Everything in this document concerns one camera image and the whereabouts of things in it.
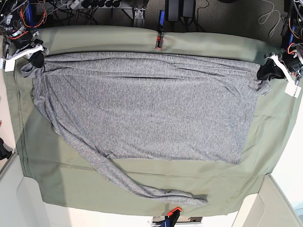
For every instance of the grey heathered T-shirt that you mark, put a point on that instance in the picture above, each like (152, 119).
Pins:
(127, 105)

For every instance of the blue clamp handle right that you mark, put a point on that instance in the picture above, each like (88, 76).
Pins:
(287, 36)

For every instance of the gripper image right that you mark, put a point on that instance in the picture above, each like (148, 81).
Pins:
(282, 66)

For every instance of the black power adapter left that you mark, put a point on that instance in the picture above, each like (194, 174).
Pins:
(172, 10)

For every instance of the orange black clamp top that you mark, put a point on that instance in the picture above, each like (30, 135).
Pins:
(160, 38)

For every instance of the black object left edge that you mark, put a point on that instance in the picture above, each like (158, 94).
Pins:
(4, 153)

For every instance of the blue clamp handle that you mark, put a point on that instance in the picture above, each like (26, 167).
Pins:
(29, 14)
(287, 36)

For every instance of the orange black clamp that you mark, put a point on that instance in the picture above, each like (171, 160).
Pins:
(160, 38)
(171, 218)

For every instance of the orange black clamp bottom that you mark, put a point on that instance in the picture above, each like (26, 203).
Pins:
(171, 218)

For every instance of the white power strip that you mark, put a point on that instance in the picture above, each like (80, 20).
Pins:
(91, 4)

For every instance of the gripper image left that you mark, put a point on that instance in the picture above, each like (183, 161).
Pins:
(24, 40)

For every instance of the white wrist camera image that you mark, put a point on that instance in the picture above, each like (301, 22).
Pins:
(7, 64)
(293, 90)

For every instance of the blue clamp handle left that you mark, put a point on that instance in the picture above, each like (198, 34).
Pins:
(29, 14)

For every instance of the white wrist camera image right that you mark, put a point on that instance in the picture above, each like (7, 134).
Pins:
(293, 90)

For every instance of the metal table bracket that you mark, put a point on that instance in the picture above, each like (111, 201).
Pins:
(139, 17)

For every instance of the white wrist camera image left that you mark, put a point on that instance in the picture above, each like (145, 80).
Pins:
(7, 64)

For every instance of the black power adapter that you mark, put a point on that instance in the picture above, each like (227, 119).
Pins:
(188, 8)
(172, 10)

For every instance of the black power adapter right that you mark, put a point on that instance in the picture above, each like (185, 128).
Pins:
(188, 8)

